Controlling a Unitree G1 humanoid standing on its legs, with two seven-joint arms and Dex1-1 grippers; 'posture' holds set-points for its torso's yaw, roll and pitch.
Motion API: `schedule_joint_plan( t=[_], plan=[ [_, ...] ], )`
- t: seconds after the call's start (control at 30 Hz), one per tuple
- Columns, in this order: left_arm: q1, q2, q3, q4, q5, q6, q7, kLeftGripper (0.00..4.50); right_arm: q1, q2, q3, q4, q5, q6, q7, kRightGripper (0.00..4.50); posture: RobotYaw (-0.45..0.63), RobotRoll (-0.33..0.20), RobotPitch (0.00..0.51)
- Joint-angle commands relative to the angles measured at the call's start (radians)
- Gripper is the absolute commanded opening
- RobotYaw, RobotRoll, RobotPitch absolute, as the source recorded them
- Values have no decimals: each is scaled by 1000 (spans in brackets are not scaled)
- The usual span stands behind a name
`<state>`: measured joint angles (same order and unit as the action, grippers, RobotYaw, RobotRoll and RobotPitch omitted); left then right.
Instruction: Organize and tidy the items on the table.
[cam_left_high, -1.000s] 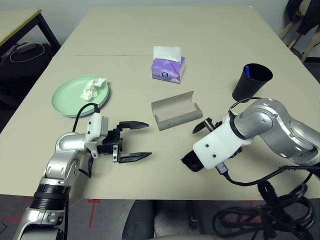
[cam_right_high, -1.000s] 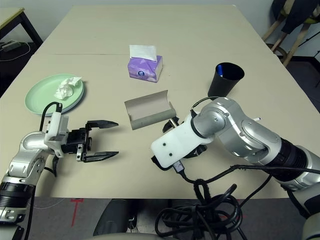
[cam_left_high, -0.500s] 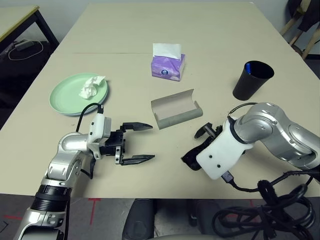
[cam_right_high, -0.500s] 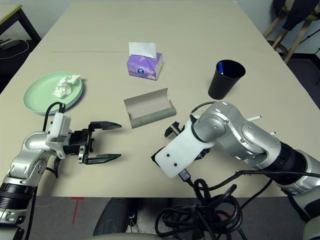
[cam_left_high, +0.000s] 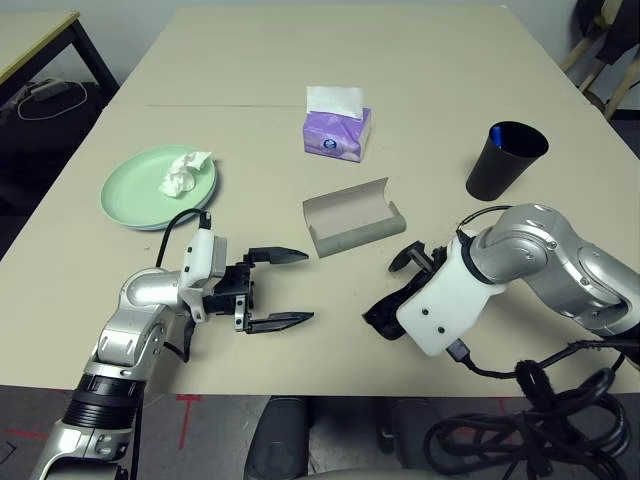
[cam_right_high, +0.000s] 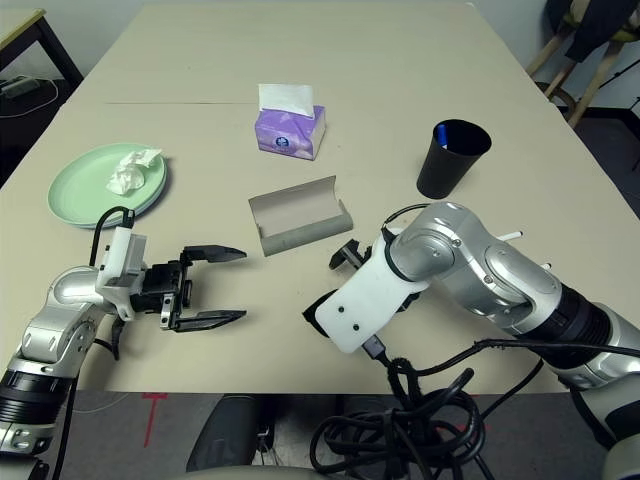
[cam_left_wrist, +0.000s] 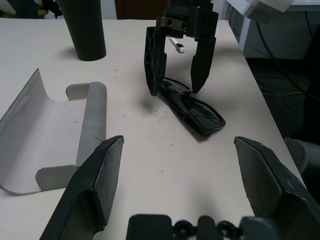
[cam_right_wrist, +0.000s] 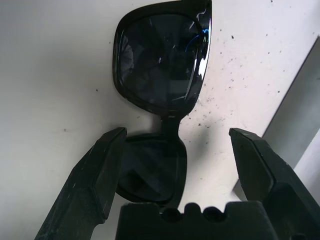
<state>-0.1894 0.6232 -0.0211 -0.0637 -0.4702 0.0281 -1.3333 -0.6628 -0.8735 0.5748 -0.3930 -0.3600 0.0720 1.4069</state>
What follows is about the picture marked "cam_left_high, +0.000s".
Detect white cable loop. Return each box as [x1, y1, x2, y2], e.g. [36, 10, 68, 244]
[17, 79, 87, 122]

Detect wooden stool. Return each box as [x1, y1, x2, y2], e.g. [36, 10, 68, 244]
[559, 29, 640, 119]

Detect white tissue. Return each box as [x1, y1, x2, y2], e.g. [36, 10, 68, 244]
[158, 151, 214, 199]

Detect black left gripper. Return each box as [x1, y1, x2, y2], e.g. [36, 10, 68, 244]
[202, 246, 315, 335]

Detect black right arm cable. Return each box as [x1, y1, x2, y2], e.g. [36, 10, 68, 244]
[446, 204, 640, 382]

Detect grey glasses case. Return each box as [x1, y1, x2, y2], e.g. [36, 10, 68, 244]
[302, 176, 407, 259]

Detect purple tissue pack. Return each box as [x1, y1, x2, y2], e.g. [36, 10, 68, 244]
[301, 85, 373, 165]

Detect green plastic plate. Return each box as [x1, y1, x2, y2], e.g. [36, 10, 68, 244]
[100, 144, 219, 231]

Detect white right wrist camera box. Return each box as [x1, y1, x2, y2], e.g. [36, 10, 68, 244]
[397, 234, 504, 357]

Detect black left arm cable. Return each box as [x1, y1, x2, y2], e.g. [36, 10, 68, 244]
[128, 208, 212, 480]

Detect black sunglasses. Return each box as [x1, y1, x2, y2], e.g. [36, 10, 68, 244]
[362, 273, 434, 342]

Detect blue plastic plate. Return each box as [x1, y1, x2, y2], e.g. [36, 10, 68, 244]
[139, 172, 222, 233]

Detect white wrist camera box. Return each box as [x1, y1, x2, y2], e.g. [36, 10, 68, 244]
[178, 227, 229, 322]
[397, 234, 504, 357]

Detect grey power adapter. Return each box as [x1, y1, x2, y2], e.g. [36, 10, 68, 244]
[28, 78, 67, 100]

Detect dark grey robot torso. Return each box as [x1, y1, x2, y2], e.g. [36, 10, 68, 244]
[244, 397, 441, 480]

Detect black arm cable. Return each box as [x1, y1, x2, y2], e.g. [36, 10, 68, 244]
[446, 204, 640, 382]
[128, 208, 212, 480]

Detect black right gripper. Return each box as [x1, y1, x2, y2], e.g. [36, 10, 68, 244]
[388, 241, 451, 275]

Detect wooden chair with jacket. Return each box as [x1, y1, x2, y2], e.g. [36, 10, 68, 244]
[574, 0, 640, 66]

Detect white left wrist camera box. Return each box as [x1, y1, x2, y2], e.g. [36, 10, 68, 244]
[178, 227, 229, 322]

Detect black cable bundle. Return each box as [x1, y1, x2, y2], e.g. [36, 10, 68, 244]
[424, 358, 634, 480]

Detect black paper cup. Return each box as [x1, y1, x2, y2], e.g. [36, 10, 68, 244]
[465, 120, 550, 202]

